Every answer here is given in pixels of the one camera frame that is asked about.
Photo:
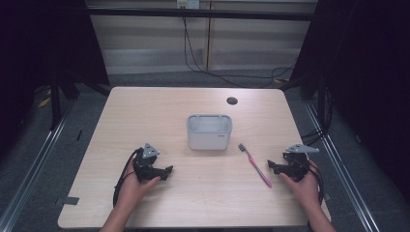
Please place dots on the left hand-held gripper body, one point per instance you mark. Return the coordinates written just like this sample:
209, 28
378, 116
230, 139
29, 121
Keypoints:
144, 167

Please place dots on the black horizontal bar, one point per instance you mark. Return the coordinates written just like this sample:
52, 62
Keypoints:
199, 13

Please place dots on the white wall socket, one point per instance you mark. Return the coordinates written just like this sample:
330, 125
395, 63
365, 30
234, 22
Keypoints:
188, 4

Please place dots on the person's right hand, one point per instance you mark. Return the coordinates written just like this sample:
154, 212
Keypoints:
303, 190

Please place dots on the black metal stand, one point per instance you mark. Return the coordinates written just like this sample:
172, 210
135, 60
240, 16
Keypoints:
55, 103

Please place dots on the person's left hand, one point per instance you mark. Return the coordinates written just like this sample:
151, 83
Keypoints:
133, 190

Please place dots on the grey floor tape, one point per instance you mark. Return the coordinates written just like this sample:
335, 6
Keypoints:
67, 201

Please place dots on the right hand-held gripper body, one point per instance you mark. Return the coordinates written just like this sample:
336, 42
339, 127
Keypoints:
295, 164

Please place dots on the white plastic container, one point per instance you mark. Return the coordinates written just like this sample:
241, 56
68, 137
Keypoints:
209, 132

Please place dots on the black curtain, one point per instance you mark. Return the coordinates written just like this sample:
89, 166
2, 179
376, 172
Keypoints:
367, 64
45, 45

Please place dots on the yellow floor tape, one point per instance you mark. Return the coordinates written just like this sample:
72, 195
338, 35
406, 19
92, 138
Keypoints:
43, 102

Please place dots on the metal floor rail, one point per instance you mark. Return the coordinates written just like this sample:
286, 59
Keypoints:
30, 175
346, 183

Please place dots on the pink toothbrush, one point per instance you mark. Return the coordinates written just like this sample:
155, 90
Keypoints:
256, 166

